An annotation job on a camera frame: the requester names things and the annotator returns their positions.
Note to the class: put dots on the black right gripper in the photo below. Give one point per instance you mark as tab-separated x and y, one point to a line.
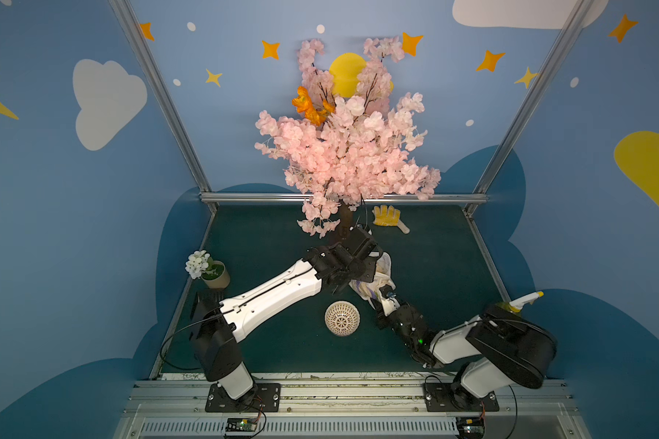
394	310

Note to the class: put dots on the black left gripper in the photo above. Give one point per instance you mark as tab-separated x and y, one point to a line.
360	245

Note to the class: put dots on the white purple oats bag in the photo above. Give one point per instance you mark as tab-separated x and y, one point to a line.
370	290

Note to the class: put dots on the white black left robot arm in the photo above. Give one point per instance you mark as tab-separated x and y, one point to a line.
216	335

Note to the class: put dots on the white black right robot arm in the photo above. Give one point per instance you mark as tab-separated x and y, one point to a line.
511	350

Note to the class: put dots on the yellow hand-shaped toy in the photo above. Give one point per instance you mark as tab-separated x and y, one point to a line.
389	216

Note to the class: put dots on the pink blossom artificial tree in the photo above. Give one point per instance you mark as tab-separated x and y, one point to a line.
342	151

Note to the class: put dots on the yellow green spray bottle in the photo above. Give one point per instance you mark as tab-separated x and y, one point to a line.
516	306

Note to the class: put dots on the beige flower pot white flowers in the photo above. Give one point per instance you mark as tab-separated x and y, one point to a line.
201	265

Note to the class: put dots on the black plastic scoop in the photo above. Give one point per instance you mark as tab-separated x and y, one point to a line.
203	299

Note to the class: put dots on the right green circuit board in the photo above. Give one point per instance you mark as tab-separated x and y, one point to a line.
470	428

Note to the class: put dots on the green circuit board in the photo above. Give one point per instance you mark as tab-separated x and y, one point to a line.
470	428
243	426

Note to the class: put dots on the left green circuit board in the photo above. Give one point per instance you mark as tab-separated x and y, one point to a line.
243	426

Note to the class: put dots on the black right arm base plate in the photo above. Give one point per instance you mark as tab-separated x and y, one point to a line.
446	398

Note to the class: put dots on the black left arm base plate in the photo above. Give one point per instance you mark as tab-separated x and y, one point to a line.
263	396

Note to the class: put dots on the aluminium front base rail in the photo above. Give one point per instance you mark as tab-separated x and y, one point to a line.
346	405

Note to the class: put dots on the aluminium left frame post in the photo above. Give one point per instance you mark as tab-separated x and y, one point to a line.
127	19

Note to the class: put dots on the aluminium frame post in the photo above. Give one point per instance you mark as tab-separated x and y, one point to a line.
564	42
127	19

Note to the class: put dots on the aluminium right frame post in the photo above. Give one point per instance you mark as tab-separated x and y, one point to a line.
564	42

